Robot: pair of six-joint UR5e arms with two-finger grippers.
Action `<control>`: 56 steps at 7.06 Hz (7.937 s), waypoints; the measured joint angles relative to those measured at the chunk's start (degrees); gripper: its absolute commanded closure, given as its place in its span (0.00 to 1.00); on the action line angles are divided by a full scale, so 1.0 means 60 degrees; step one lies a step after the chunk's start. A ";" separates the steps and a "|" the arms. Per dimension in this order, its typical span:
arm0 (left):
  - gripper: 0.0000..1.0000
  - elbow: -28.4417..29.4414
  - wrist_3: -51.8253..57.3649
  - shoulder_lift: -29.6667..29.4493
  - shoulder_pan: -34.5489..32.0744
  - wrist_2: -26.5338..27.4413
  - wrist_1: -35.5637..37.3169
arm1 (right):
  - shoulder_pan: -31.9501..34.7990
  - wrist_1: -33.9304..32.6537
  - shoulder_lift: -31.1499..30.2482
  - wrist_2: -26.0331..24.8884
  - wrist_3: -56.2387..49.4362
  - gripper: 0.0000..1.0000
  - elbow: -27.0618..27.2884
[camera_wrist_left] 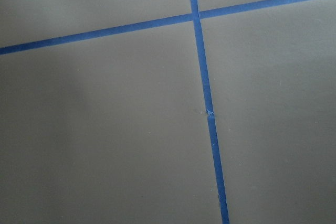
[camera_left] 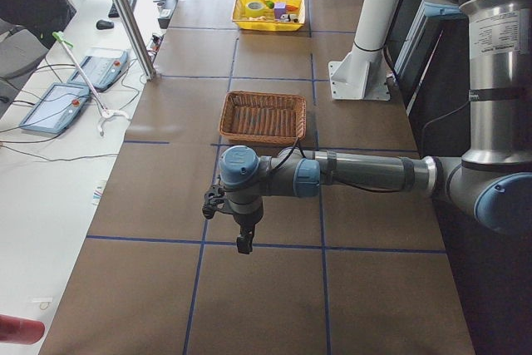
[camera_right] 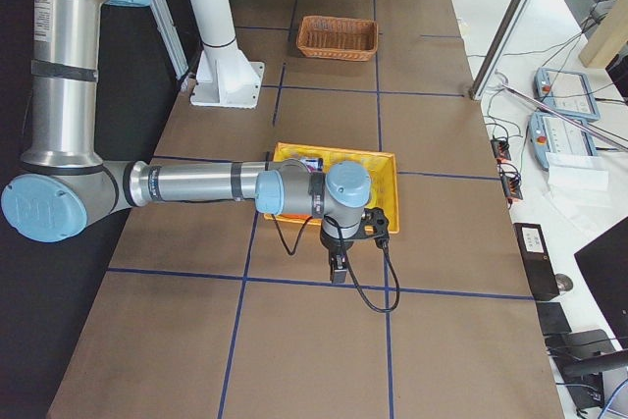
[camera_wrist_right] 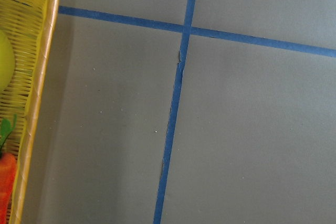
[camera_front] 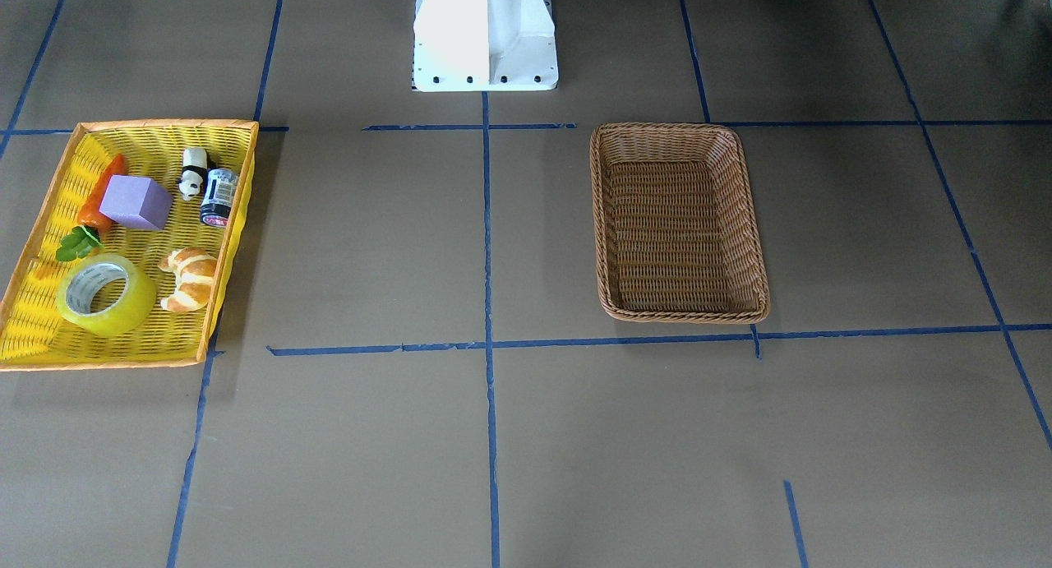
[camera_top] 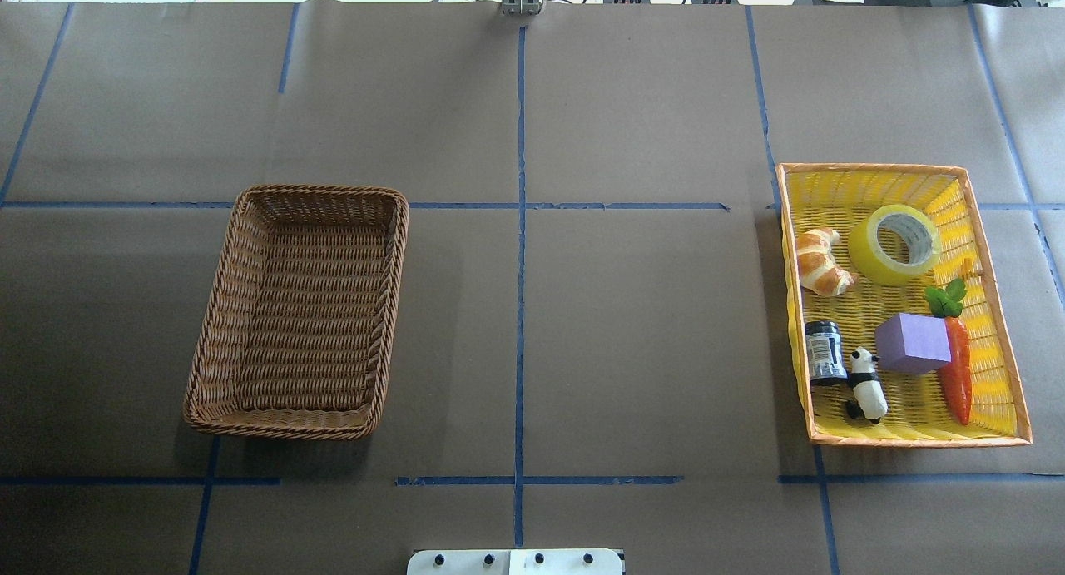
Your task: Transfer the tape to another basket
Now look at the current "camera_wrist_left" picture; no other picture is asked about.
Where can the blue tape line crosswise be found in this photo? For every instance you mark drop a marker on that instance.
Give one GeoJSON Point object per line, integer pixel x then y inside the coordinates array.
{"type": "Point", "coordinates": [146, 25]}

